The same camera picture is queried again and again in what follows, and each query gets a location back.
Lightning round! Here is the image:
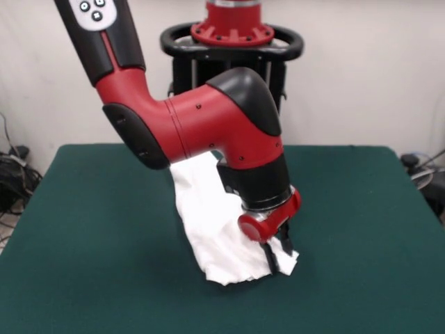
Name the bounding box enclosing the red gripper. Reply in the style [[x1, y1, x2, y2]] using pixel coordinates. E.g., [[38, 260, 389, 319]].
[[237, 186, 302, 276]]

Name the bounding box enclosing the white towel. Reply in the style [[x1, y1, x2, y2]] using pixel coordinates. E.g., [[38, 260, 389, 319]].
[[170, 151, 300, 287]]

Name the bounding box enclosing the dark green table cloth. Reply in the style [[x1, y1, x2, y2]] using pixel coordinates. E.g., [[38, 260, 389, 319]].
[[0, 143, 445, 334]]

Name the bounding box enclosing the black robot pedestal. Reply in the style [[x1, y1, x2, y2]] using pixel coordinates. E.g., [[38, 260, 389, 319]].
[[159, 22, 305, 105]]

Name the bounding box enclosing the black cable tangle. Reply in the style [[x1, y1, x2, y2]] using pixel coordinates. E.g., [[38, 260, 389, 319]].
[[0, 111, 45, 241]]

